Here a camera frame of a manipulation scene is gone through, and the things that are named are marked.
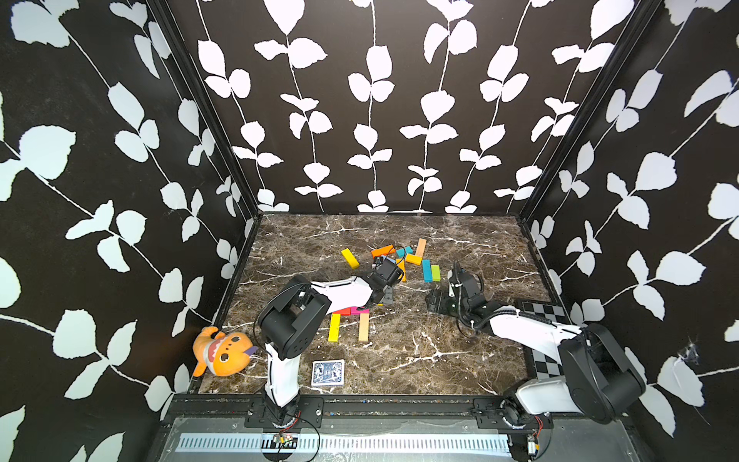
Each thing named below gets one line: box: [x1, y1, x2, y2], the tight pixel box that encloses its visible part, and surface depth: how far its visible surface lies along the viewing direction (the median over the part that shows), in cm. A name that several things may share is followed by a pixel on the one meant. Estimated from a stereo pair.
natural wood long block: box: [415, 237, 428, 258], surface depth 112 cm
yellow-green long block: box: [328, 312, 342, 343], surface depth 90 cm
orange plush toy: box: [192, 326, 254, 378], surface depth 78 cm
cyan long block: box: [422, 258, 434, 283], surface depth 106 cm
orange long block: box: [371, 244, 394, 258], surface depth 111 cm
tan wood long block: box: [357, 312, 370, 342], surface depth 90 cm
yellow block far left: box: [340, 248, 360, 270], surface depth 109 cm
